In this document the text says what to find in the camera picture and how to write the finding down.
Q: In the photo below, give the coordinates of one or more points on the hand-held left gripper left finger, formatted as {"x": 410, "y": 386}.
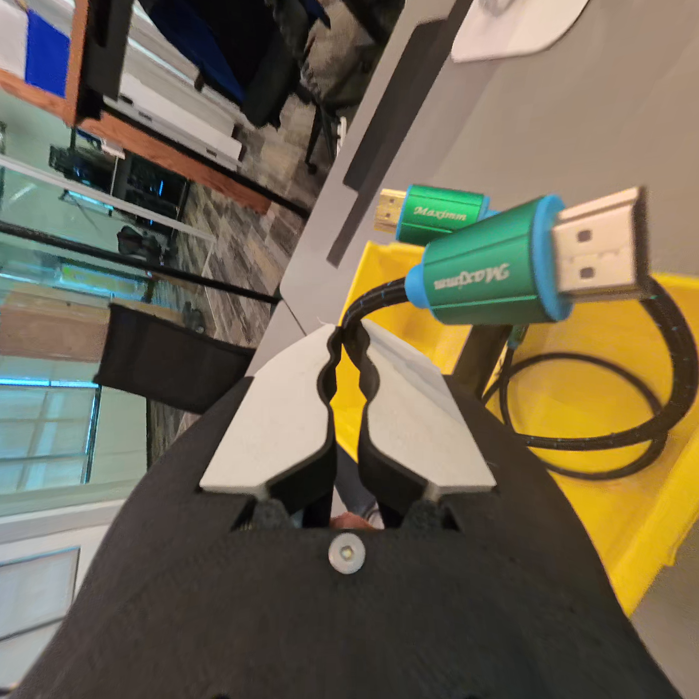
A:
{"x": 273, "y": 426}

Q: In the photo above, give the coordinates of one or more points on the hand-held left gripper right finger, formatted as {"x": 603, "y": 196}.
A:
{"x": 426, "y": 431}

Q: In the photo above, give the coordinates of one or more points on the yellow divided storage bin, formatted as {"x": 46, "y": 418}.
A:
{"x": 628, "y": 519}

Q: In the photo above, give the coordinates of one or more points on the brown bin divider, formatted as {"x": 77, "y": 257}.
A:
{"x": 480, "y": 355}

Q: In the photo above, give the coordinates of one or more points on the black fabric panel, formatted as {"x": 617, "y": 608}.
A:
{"x": 164, "y": 360}

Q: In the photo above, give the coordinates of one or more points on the wooden trimmed counter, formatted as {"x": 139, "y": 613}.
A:
{"x": 164, "y": 155}

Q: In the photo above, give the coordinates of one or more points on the dark office chair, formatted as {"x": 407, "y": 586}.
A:
{"x": 338, "y": 60}

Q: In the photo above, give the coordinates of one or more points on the white wooden laptop stand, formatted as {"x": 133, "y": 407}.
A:
{"x": 519, "y": 33}

